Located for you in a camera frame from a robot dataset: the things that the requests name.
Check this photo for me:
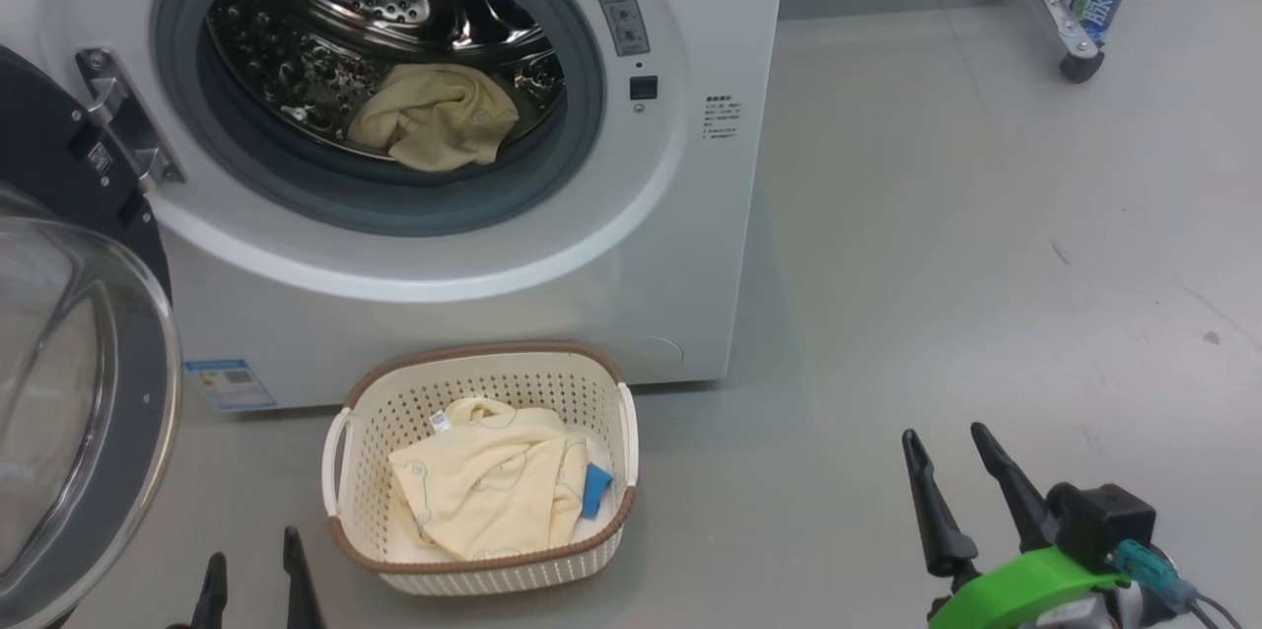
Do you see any right camera teal plug cable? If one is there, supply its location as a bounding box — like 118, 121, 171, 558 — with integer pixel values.
1114, 538, 1248, 629

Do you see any blue energy label sticker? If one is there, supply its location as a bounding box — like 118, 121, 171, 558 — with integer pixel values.
182, 359, 279, 413

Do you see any cream yellow garment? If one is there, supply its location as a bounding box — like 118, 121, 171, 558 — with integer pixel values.
347, 64, 521, 174

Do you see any cream garment with blue patches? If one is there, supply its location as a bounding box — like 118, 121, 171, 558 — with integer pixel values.
386, 397, 614, 563

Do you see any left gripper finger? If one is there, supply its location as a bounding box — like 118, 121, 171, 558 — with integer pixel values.
190, 552, 230, 629
282, 526, 326, 629

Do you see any black rimmed glass washer door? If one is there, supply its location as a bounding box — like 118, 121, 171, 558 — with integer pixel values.
0, 44, 183, 629

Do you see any cream perforated laundry basket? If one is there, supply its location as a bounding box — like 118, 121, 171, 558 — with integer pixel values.
321, 341, 640, 597

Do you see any grey rubber door gasket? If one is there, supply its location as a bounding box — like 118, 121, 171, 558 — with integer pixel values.
150, 0, 605, 238

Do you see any white front-load washing machine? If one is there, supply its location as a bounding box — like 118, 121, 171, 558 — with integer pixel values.
0, 0, 790, 410

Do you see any perforated steel washer drum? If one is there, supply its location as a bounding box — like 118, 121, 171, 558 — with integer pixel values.
205, 0, 568, 162

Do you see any metal washer door hinge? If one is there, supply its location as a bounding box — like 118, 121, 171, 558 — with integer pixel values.
76, 47, 186, 193

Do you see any grey warning label sticker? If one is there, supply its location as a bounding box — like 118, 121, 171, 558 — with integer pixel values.
584, 0, 652, 57

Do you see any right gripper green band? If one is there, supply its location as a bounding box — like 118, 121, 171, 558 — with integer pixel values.
901, 422, 1135, 629

